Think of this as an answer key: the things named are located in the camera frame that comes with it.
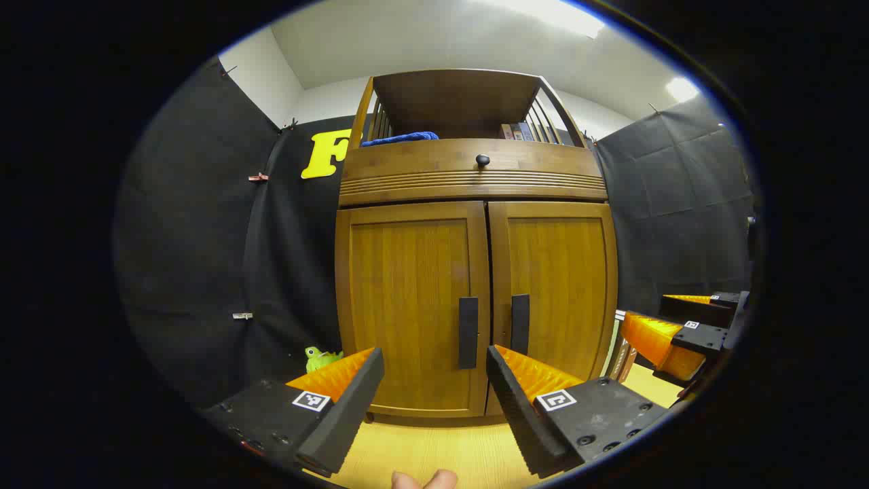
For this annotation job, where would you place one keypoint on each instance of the wooden cabinet door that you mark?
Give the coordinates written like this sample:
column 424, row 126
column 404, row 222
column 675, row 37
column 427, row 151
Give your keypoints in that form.
column 407, row 299
column 563, row 285

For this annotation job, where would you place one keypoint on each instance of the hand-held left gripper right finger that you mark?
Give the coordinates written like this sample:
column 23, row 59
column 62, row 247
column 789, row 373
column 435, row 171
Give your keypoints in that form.
column 519, row 414

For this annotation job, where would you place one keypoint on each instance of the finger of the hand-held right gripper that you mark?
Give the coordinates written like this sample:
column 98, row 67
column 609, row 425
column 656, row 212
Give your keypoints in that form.
column 699, row 338
column 692, row 314

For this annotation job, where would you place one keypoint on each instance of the blue cloth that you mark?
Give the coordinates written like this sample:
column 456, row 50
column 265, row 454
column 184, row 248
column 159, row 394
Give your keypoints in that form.
column 400, row 138

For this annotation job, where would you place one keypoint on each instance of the green toy frog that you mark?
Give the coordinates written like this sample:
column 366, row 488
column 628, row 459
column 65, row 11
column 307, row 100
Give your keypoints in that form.
column 319, row 358

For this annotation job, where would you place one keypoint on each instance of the reddish brown book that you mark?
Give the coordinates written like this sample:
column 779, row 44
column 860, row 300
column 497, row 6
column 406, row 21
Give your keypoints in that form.
column 628, row 365

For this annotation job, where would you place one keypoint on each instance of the wooden double-door shoe cabinet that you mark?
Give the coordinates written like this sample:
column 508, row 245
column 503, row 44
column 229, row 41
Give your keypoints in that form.
column 448, row 102

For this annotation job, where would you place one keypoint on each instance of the stack of small books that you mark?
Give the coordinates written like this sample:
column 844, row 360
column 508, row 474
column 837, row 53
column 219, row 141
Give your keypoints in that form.
column 516, row 132

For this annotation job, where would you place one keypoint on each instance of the wooden drawer with black knob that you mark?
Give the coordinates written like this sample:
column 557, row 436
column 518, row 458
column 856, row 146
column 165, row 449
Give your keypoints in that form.
column 407, row 159

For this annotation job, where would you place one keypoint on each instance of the small ceiling light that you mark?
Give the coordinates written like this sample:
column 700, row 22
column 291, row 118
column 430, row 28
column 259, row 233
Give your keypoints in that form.
column 681, row 89

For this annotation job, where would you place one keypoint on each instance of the large ceiling light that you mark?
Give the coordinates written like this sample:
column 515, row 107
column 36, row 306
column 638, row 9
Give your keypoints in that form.
column 550, row 15

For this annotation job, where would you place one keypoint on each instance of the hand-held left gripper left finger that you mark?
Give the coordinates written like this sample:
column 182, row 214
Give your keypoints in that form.
column 346, row 414

